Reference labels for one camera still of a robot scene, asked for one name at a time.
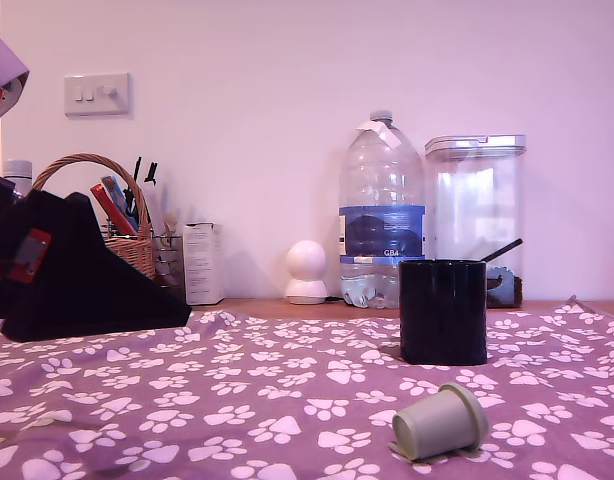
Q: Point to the small white round camera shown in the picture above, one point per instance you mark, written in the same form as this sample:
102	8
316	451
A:
307	260

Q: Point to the white light switch plate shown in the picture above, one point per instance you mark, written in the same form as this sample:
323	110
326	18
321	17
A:
97	95

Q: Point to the red book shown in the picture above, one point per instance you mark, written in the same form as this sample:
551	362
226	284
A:
109	207

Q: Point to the grey-green coffee capsule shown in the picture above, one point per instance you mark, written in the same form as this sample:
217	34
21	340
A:
437	425

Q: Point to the paw print tablecloth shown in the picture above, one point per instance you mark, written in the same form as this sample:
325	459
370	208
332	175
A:
237	400

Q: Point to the blue book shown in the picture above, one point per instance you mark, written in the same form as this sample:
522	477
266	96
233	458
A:
118	192

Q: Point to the black coffee mug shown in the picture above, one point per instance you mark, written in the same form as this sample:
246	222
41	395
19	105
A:
443	310

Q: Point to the white carton box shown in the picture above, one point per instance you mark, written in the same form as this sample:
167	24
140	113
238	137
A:
202	265

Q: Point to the large clear water bottle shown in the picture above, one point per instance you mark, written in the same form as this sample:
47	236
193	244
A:
382	175

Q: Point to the clear storage container with lid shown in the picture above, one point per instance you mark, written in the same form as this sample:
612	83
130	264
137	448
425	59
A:
477	200

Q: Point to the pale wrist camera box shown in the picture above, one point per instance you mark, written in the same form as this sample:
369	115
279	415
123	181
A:
2	60

